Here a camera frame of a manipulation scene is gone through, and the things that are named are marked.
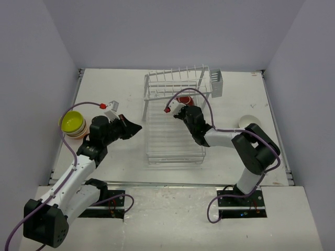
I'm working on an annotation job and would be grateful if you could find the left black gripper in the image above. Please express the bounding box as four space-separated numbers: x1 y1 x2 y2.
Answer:
103 114 142 146

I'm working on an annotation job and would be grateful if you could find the dark red bowl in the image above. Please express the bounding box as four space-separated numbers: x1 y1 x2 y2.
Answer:
176 96 194 106

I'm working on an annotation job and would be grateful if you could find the cream speckled bowl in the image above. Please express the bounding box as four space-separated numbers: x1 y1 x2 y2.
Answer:
65 118 87 138

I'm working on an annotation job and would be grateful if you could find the lime green bowl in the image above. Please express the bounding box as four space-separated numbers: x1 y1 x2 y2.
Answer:
59 111 84 133

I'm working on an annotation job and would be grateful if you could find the beige flower pattern bowl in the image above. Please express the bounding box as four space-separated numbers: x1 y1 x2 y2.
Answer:
238 115 261 128

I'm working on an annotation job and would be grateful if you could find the orange bowl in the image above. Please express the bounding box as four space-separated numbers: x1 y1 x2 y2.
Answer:
74 128 89 140

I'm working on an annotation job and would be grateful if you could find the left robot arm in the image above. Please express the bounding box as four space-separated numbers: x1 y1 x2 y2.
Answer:
23 115 142 248

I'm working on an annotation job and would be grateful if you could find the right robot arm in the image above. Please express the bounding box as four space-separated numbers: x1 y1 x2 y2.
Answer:
172 104 281 206

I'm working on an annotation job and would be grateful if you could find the white perforated cutlery holder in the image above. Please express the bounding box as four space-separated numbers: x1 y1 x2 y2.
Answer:
210 69 223 98

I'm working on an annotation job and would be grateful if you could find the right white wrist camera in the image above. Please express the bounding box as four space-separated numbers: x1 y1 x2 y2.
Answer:
166 101 185 115

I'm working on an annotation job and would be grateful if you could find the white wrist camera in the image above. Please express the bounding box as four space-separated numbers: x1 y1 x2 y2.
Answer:
166 101 185 115
104 100 119 121

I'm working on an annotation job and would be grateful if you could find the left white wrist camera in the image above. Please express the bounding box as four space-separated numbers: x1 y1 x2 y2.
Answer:
104 100 119 121

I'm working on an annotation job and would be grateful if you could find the white wire dish rack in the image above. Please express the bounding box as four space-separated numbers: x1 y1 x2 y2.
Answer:
142 65 212 164

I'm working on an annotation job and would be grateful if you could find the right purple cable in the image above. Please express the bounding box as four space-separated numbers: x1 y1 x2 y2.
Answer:
206 88 281 224

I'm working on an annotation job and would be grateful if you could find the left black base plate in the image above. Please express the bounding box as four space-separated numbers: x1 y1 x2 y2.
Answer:
79 196 125 219

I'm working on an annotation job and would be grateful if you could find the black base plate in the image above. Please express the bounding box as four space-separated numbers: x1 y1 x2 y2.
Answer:
79 196 125 219
217 190 267 219

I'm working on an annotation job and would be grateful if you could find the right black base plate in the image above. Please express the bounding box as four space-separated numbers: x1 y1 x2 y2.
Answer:
217 190 267 219

